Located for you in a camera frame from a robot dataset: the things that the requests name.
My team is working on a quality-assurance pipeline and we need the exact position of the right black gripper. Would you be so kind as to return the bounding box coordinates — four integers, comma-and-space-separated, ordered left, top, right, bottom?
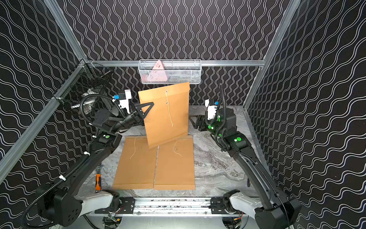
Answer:
189, 113, 226, 140

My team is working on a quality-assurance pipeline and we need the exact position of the bag white string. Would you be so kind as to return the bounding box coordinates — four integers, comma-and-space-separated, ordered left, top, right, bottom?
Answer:
165, 91, 174, 127
129, 135, 144, 160

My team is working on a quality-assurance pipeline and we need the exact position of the brown file bag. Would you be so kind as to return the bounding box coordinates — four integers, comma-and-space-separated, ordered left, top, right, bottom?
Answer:
138, 82, 190, 148
112, 135, 158, 190
154, 135, 195, 190

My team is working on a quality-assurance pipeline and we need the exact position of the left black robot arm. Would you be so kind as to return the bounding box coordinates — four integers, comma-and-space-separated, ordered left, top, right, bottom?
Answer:
20, 94, 154, 229

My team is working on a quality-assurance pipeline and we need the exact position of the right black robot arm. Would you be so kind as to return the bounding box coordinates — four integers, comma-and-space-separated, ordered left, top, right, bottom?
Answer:
189, 86, 301, 229

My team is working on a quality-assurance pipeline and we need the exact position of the pink triangular board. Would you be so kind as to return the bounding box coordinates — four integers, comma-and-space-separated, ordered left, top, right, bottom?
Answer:
142, 60, 168, 84

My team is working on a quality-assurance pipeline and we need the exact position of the white object in black basket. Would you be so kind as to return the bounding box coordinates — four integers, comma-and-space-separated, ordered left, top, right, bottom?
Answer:
71, 89, 97, 112

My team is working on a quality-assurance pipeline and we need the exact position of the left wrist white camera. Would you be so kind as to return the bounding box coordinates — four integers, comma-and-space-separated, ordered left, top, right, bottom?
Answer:
112, 89, 132, 114

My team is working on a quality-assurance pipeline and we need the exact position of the white wire mesh basket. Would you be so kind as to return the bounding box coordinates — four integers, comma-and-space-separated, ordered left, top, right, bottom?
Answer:
138, 59, 203, 85

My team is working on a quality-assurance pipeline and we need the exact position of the black wire mesh basket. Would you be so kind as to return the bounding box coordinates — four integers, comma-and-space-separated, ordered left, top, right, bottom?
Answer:
56, 63, 113, 115

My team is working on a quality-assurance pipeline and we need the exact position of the orange handled tool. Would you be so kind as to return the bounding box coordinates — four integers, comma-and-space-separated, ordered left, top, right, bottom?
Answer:
95, 173, 102, 192

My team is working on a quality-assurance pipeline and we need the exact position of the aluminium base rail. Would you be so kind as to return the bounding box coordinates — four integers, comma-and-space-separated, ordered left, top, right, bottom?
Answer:
58, 197, 287, 217

